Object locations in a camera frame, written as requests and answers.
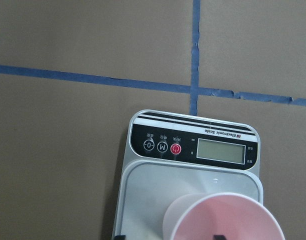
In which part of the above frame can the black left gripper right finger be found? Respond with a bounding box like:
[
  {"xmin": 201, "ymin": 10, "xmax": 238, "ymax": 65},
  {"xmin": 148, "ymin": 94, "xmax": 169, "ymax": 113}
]
[{"xmin": 213, "ymin": 234, "xmax": 226, "ymax": 240}]

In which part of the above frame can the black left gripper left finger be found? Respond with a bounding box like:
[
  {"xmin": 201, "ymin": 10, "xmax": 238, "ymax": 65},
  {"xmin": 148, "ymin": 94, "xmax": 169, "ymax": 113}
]
[{"xmin": 115, "ymin": 235, "xmax": 126, "ymax": 240}]

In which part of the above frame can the pink paper cup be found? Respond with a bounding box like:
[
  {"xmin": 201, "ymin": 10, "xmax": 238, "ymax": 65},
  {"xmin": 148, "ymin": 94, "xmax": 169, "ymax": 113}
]
[{"xmin": 162, "ymin": 192, "xmax": 285, "ymax": 240}]

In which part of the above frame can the digital kitchen scale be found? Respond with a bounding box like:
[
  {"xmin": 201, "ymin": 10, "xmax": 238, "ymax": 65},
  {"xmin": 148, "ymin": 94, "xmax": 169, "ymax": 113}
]
[{"xmin": 112, "ymin": 109, "xmax": 264, "ymax": 240}]

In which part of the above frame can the long blue tape line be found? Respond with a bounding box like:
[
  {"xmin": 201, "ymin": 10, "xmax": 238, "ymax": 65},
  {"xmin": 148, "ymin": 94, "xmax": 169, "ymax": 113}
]
[{"xmin": 0, "ymin": 65, "xmax": 306, "ymax": 107}]

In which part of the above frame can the crossing blue tape line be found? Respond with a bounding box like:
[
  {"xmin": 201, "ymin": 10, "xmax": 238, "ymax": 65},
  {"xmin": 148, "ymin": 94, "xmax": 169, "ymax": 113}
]
[{"xmin": 189, "ymin": 0, "xmax": 201, "ymax": 116}]

